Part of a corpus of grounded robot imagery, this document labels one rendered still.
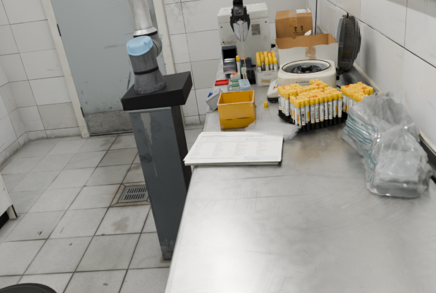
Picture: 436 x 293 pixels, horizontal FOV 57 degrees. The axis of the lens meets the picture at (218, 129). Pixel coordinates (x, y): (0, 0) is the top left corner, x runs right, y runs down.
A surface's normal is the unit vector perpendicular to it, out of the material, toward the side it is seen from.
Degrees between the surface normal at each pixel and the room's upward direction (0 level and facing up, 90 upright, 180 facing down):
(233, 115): 90
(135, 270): 0
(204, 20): 90
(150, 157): 90
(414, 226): 0
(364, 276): 0
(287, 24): 88
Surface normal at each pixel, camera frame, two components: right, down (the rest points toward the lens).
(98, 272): -0.13, -0.91
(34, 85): -0.07, 0.41
